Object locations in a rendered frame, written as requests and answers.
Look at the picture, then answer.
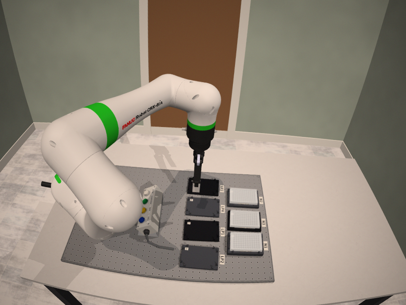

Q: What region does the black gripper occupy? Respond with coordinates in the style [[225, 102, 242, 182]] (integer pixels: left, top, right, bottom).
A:
[[189, 140, 211, 192]]

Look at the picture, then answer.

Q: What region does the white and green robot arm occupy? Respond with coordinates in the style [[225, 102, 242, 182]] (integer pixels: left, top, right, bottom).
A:
[[41, 74, 221, 241]]

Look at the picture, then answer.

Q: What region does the grey push-button control panel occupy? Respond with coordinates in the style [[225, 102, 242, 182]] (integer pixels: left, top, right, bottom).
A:
[[136, 185, 174, 250]]

